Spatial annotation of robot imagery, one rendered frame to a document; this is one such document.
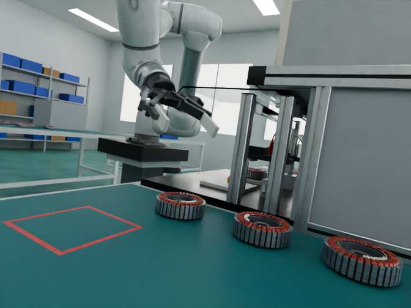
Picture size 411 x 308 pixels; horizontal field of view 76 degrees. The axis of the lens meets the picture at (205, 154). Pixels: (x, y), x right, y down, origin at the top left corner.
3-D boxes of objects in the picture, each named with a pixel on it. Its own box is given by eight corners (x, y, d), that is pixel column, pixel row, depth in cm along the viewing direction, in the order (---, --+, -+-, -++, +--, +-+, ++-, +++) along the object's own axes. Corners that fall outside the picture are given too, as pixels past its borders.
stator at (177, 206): (146, 207, 61) (148, 191, 61) (185, 204, 68) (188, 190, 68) (170, 223, 53) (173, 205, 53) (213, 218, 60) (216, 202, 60)
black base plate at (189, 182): (140, 184, 85) (140, 178, 84) (225, 173, 140) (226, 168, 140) (288, 227, 61) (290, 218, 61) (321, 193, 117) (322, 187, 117)
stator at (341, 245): (308, 251, 48) (311, 231, 48) (362, 255, 50) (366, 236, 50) (350, 288, 37) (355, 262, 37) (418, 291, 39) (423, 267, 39)
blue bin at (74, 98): (58, 100, 684) (59, 93, 682) (73, 102, 721) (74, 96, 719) (68, 101, 664) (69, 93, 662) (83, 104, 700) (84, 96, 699)
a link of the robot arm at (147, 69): (130, 88, 75) (137, 98, 71) (140, 57, 71) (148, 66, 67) (158, 94, 80) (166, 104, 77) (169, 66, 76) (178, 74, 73)
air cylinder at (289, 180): (279, 187, 103) (281, 173, 102) (283, 185, 109) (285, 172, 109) (292, 190, 100) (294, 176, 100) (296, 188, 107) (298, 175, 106)
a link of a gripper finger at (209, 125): (198, 122, 68) (200, 122, 68) (212, 138, 63) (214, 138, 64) (203, 112, 66) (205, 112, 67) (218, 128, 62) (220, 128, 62)
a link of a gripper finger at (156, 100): (168, 90, 67) (163, 88, 67) (154, 102, 57) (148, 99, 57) (163, 104, 69) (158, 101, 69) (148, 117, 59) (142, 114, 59)
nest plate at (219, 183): (199, 184, 88) (199, 180, 88) (219, 179, 101) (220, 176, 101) (241, 194, 81) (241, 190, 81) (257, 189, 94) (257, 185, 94)
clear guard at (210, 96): (164, 105, 79) (167, 85, 79) (205, 115, 100) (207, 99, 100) (271, 113, 63) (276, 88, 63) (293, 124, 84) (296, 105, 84)
